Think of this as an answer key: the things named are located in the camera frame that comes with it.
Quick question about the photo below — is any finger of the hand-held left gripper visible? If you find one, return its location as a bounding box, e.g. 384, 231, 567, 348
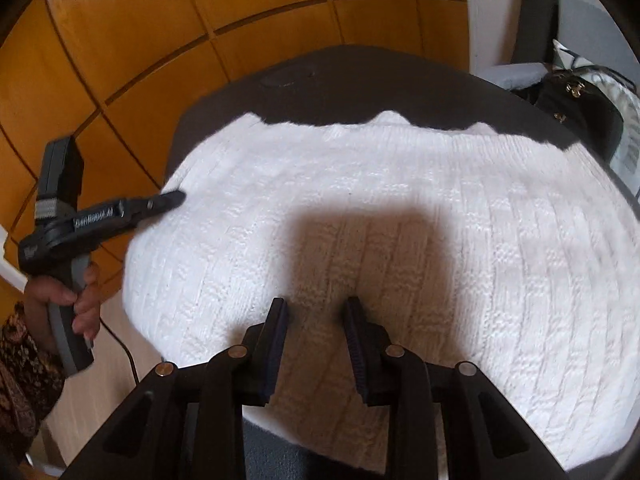
124, 190, 187, 226

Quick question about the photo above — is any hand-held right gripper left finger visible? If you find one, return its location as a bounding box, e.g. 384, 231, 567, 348
62, 298, 290, 480

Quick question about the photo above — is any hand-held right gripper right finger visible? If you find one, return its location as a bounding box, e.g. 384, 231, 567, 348
342, 296, 571, 480

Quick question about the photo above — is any white knit sweater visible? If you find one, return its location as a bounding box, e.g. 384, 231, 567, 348
122, 112, 640, 471

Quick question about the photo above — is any person's left forearm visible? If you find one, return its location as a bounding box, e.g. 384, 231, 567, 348
0, 300, 66, 461

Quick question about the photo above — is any person's left hand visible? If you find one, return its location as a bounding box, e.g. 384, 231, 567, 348
24, 262, 102, 351

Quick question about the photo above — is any orange wooden wardrobe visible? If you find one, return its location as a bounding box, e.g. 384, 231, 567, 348
0, 0, 473, 301

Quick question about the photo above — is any black leather padded table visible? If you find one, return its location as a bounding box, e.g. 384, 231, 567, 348
170, 45, 636, 461

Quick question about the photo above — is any black handbag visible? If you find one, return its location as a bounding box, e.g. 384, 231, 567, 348
532, 67, 626, 161

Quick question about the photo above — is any striped animal print pillow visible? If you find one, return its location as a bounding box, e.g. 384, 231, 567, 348
552, 40, 640, 186

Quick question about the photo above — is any black upright board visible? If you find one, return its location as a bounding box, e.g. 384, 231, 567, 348
510, 0, 566, 66

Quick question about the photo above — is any grey yellow blue sofa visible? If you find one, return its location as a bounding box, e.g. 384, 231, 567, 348
475, 0, 640, 196

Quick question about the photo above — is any black cable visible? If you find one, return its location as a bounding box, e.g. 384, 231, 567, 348
97, 317, 140, 386

